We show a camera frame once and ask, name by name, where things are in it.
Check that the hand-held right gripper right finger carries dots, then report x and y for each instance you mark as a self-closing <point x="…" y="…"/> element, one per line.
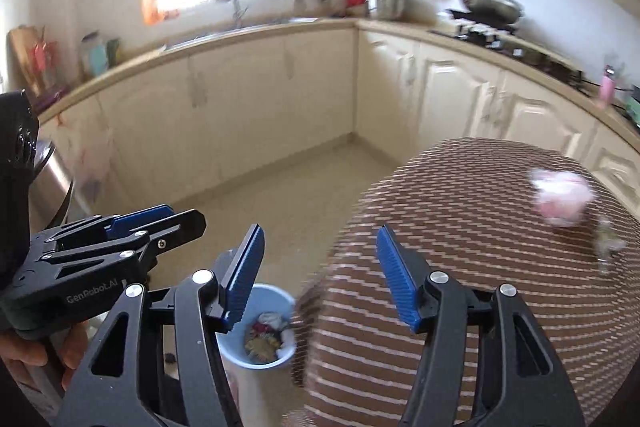
<point x="397" y="277"/>

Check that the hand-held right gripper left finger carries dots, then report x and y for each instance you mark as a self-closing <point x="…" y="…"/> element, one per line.
<point x="245" y="272"/>

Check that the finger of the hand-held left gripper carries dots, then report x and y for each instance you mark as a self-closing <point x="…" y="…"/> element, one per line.
<point x="140" y="219"/>
<point x="175" y="229"/>

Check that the blue plastic waste bin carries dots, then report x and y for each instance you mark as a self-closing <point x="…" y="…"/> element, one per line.
<point x="265" y="299"/>

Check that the pink tissue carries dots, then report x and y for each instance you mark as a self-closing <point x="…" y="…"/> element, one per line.
<point x="560" y="197"/>

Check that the person's left hand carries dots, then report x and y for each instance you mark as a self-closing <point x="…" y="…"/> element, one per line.
<point x="25" y="349"/>

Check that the food scraps and crumpled paper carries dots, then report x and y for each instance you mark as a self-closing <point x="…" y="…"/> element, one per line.
<point x="267" y="337"/>

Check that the stainless steel pedal bin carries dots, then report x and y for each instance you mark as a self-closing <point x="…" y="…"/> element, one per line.
<point x="52" y="187"/>

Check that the brown striped tablecloth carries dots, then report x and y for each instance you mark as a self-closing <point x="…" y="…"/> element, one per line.
<point x="475" y="207"/>

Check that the cream kitchen cabinets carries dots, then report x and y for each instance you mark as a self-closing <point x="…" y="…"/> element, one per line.
<point x="250" y="107"/>

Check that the purple cloth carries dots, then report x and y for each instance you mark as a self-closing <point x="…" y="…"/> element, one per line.
<point x="50" y="94"/>

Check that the glass jar with blue label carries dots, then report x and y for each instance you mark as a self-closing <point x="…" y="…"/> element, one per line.
<point x="95" y="57"/>

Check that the small green box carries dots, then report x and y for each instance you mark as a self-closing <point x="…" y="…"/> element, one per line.
<point x="114" y="52"/>

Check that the pink utensil holder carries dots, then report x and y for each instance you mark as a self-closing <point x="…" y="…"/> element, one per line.
<point x="44" y="62"/>

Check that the wooden cutting board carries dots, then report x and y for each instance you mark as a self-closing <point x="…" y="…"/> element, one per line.
<point x="20" y="52"/>

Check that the orange cloth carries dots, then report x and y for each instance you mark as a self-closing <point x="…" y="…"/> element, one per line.
<point x="155" y="9"/>

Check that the small crumpled wrapper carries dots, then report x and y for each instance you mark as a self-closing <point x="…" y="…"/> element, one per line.
<point x="607" y="244"/>

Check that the chrome sink faucet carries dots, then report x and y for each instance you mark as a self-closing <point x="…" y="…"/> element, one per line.
<point x="239" y="12"/>

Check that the black gas stove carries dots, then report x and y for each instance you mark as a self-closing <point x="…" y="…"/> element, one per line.
<point x="500" y="39"/>

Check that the steel pot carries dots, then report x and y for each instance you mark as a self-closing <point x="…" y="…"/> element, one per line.
<point x="387" y="2"/>

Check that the red container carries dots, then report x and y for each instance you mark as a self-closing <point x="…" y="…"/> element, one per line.
<point x="356" y="3"/>

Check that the pink bottle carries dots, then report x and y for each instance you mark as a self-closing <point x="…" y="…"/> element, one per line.
<point x="606" y="89"/>

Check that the dark wok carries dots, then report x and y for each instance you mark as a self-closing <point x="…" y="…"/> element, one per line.
<point x="492" y="7"/>

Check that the green container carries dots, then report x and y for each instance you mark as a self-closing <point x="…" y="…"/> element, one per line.
<point x="634" y="107"/>

